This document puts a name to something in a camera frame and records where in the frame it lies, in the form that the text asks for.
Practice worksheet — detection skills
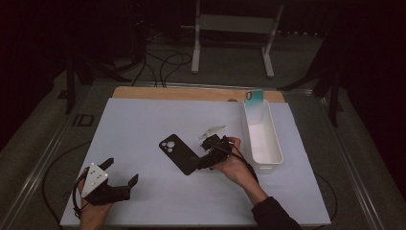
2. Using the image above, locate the light teal phone case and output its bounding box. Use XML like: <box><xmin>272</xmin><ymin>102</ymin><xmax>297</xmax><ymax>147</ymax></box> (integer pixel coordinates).
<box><xmin>244</xmin><ymin>89</ymin><xmax>266</xmax><ymax>124</ymax></box>

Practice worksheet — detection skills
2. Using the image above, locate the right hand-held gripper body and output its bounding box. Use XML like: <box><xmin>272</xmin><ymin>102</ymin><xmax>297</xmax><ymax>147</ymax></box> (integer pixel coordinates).
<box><xmin>198</xmin><ymin>125</ymin><xmax>236</xmax><ymax>171</ymax></box>

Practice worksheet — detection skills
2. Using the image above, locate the metal floor rail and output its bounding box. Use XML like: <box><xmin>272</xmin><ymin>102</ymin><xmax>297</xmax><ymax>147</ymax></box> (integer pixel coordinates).
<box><xmin>314</xmin><ymin>92</ymin><xmax>387</xmax><ymax>230</ymax></box>
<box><xmin>0</xmin><ymin>83</ymin><xmax>97</xmax><ymax>230</ymax></box>

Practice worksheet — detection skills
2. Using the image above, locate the hand-held gripper cable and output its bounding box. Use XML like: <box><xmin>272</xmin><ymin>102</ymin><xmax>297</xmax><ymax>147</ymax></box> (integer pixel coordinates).
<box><xmin>219</xmin><ymin>140</ymin><xmax>259</xmax><ymax>185</ymax></box>
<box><xmin>72</xmin><ymin>169</ymin><xmax>90</xmax><ymax>219</ymax></box>

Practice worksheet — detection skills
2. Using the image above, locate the black floor cable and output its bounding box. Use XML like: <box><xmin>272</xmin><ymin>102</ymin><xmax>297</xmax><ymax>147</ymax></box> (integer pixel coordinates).
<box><xmin>130</xmin><ymin>32</ymin><xmax>193</xmax><ymax>88</ymax></box>
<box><xmin>314</xmin><ymin>172</ymin><xmax>338</xmax><ymax>222</ymax></box>
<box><xmin>41</xmin><ymin>141</ymin><xmax>92</xmax><ymax>226</ymax></box>

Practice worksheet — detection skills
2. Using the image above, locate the person's left hand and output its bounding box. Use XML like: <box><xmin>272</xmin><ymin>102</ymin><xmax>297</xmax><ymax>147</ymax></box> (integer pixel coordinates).
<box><xmin>77</xmin><ymin>177</ymin><xmax>113</xmax><ymax>226</ymax></box>

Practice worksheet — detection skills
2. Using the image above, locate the white plastic storage box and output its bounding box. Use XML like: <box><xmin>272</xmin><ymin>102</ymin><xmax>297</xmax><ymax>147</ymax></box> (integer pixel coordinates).
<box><xmin>241</xmin><ymin>99</ymin><xmax>284</xmax><ymax>175</ymax></box>

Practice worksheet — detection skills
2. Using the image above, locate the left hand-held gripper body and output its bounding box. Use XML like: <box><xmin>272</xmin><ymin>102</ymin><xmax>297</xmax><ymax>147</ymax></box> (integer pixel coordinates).
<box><xmin>76</xmin><ymin>162</ymin><xmax>132</xmax><ymax>206</ymax></box>

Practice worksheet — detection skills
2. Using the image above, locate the black tripod stand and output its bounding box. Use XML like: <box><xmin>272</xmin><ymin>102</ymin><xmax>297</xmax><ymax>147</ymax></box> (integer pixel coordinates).
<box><xmin>56</xmin><ymin>47</ymin><xmax>132</xmax><ymax>115</ymax></box>
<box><xmin>277</xmin><ymin>63</ymin><xmax>344</xmax><ymax>128</ymax></box>

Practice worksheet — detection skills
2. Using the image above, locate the right hand-held gripper cable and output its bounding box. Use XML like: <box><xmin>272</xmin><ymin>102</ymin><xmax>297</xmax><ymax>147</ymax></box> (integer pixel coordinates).
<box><xmin>219</xmin><ymin>140</ymin><xmax>259</xmax><ymax>185</ymax></box>

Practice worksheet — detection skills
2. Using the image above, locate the white table mat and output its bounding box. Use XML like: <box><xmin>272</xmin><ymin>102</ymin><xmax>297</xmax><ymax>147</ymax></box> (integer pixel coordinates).
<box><xmin>59</xmin><ymin>97</ymin><xmax>332</xmax><ymax>228</ymax></box>

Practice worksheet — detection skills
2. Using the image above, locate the black phone case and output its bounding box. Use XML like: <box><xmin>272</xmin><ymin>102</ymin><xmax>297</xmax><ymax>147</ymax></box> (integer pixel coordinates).
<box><xmin>158</xmin><ymin>133</ymin><xmax>200</xmax><ymax>176</ymax></box>

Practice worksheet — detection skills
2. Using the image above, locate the left hand-held gripper cable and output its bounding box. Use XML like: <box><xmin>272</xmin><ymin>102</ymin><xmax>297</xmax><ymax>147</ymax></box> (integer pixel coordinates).
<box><xmin>72</xmin><ymin>169</ymin><xmax>90</xmax><ymax>219</ymax></box>

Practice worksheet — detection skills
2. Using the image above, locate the person's right hand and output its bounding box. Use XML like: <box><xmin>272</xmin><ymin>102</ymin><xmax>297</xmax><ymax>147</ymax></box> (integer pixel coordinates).
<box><xmin>213</xmin><ymin>136</ymin><xmax>257</xmax><ymax>190</ymax></box>

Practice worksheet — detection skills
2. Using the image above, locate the grey metal stand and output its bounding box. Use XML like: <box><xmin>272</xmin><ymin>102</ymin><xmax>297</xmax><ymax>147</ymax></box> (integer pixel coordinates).
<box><xmin>191</xmin><ymin>0</ymin><xmax>285</xmax><ymax>79</ymax></box>

